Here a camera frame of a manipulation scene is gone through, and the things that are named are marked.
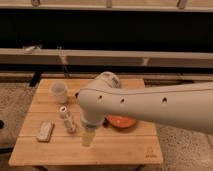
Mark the translucent yellowish gripper finger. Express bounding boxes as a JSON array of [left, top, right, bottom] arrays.
[[82, 128, 95, 147]]

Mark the white gripper wrist block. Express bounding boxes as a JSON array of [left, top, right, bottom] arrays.
[[80, 111, 105, 129]]

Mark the orange ceramic bowl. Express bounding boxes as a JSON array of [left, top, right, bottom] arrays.
[[107, 115, 137, 129]]

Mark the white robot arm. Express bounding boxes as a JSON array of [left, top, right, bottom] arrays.
[[76, 72, 213, 146]]

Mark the white plastic bottle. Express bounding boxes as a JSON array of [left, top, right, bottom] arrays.
[[59, 106, 76, 134]]

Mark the wooden table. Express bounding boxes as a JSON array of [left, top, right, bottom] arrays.
[[8, 78, 164, 167]]

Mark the translucent plastic cup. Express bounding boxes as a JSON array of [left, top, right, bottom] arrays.
[[50, 82, 68, 103]]

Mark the white rectangular remote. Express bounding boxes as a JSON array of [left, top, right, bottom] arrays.
[[36, 122, 54, 142]]

